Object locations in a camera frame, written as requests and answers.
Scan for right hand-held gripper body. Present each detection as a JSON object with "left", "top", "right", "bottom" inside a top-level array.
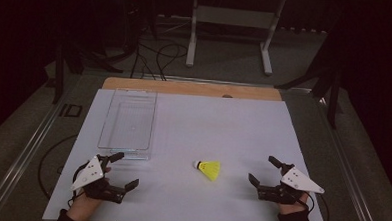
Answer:
[{"left": 257, "top": 162, "right": 327, "bottom": 207}]

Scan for grey metal stand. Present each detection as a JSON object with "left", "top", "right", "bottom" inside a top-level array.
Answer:
[{"left": 185, "top": 0, "right": 287, "bottom": 77}]

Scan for white table mat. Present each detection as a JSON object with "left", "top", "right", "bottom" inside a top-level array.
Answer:
[{"left": 41, "top": 86, "right": 332, "bottom": 221}]

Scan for black rectangular frame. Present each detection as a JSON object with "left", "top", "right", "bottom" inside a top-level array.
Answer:
[{"left": 59, "top": 103, "right": 83, "bottom": 119}]

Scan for yellow shuttlecock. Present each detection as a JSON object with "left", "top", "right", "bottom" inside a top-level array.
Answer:
[{"left": 191, "top": 158, "right": 222, "bottom": 183}]

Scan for black floor cables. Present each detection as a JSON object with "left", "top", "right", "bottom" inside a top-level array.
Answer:
[{"left": 129, "top": 37, "right": 190, "bottom": 83}]

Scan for person's right hand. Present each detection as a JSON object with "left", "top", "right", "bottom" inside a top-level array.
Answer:
[{"left": 279, "top": 190, "right": 311, "bottom": 217}]

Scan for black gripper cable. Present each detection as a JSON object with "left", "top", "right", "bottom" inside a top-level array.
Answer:
[
  {"left": 67, "top": 162, "right": 95, "bottom": 210},
  {"left": 298, "top": 190, "right": 332, "bottom": 221}
]

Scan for wooden table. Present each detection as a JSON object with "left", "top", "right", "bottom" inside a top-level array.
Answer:
[{"left": 101, "top": 75, "right": 284, "bottom": 102}]

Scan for person's left hand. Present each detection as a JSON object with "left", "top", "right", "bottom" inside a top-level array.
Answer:
[{"left": 66, "top": 164, "right": 113, "bottom": 221}]

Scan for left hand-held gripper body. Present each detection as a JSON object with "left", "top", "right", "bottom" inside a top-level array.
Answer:
[{"left": 69, "top": 153, "right": 129, "bottom": 205}]

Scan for metal floor rail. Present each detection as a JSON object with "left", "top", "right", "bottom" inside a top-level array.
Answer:
[
  {"left": 307, "top": 89, "right": 391, "bottom": 221},
  {"left": 0, "top": 69, "right": 84, "bottom": 221}
]

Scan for clear plastic container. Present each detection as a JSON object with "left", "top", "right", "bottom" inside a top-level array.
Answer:
[{"left": 97, "top": 86, "right": 159, "bottom": 162}]

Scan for black floor cable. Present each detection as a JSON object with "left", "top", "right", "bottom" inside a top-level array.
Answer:
[{"left": 36, "top": 132, "right": 80, "bottom": 201}]

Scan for black tripod stand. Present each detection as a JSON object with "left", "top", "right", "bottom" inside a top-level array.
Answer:
[
  {"left": 51, "top": 23, "right": 126, "bottom": 108},
  {"left": 272, "top": 23, "right": 347, "bottom": 131}
]

